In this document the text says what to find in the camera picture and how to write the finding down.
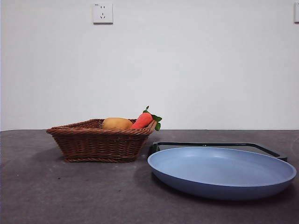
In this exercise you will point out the white wall socket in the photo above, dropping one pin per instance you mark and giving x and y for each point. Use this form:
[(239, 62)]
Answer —
[(103, 12)]

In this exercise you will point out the yellow-brown potato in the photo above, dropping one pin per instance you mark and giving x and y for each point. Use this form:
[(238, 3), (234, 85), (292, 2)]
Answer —
[(115, 123)]

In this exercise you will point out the black flat tray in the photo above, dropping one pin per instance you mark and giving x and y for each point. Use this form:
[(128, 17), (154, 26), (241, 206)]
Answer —
[(153, 148)]

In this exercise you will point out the blue round plate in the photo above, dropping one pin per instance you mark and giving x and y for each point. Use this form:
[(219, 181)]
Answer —
[(210, 170)]

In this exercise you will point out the brown wicker basket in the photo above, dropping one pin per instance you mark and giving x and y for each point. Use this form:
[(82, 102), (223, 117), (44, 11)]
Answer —
[(93, 144)]

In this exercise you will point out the orange carrot with green leaves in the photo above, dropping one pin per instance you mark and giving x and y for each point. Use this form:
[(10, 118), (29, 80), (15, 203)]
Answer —
[(142, 121)]

